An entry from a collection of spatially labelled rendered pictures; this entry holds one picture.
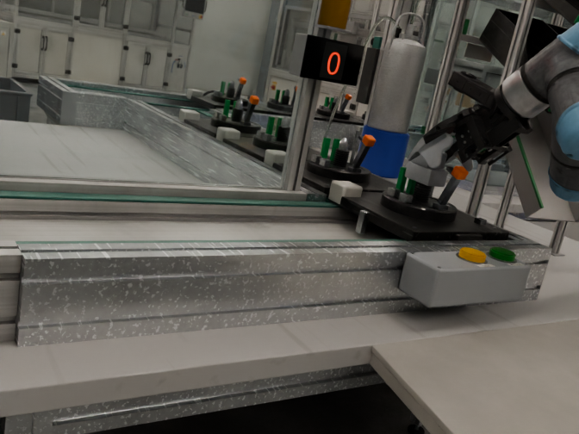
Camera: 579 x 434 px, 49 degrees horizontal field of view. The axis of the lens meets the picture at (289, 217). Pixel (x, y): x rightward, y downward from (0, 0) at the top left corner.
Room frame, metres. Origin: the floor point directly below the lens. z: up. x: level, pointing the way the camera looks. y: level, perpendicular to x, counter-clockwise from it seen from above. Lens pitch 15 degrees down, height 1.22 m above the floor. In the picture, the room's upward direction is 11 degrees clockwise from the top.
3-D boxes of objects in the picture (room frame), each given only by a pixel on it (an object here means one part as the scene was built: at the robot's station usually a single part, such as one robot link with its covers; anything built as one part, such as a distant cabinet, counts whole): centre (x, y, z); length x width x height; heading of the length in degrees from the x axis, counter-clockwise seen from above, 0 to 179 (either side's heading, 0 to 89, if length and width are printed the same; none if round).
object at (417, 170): (1.18, -0.22, 1.06); 0.08 x 0.04 x 0.07; 35
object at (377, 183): (1.38, -0.08, 1.01); 0.24 x 0.24 x 0.13; 35
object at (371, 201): (1.17, -0.23, 0.96); 0.24 x 0.24 x 0.02; 35
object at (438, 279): (0.94, -0.28, 0.93); 0.21 x 0.07 x 0.06; 125
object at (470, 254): (0.94, -0.28, 0.96); 0.04 x 0.04 x 0.02
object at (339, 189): (1.19, -0.09, 0.97); 0.05 x 0.05 x 0.04; 35
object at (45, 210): (1.02, 0.03, 0.91); 0.84 x 0.28 x 0.10; 125
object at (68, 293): (0.89, -0.09, 0.91); 0.89 x 0.06 x 0.11; 125
